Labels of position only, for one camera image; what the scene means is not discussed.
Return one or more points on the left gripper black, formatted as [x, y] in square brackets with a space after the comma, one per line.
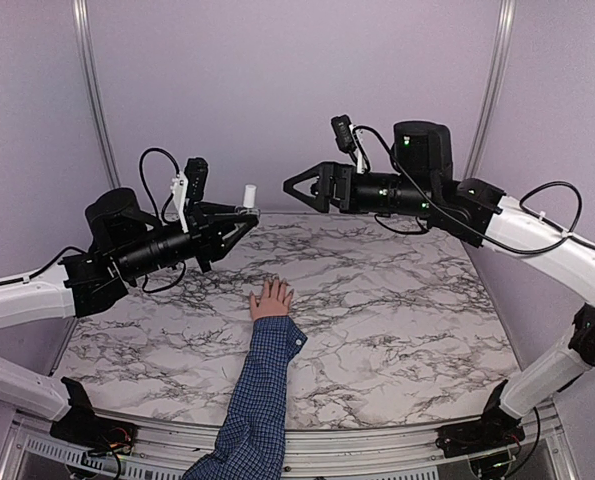
[206, 235]

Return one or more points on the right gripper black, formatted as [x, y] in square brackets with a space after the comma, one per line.
[331, 172]

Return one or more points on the clear nail polish bottle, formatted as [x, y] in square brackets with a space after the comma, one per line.
[250, 211]

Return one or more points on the blue checked shirt forearm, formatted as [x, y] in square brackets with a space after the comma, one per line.
[251, 442]

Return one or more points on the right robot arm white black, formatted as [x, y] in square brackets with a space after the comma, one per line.
[421, 185]

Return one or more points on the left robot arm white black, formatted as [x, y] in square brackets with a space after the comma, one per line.
[128, 244]

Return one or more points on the person's bare hand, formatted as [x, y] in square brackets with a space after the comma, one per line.
[274, 300]

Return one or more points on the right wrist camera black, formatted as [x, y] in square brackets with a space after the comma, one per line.
[348, 142]

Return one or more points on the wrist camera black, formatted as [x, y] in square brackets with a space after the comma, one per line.
[348, 142]
[188, 188]

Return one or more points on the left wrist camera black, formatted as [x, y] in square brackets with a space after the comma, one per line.
[188, 188]

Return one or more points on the right aluminium corner post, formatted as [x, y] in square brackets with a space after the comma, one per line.
[494, 84]

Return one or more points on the aluminium corner post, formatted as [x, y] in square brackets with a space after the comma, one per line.
[86, 53]
[494, 84]

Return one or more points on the left aluminium corner post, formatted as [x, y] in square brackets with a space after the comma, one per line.
[86, 53]

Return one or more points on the aluminium front frame rail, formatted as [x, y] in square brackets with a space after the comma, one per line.
[164, 450]

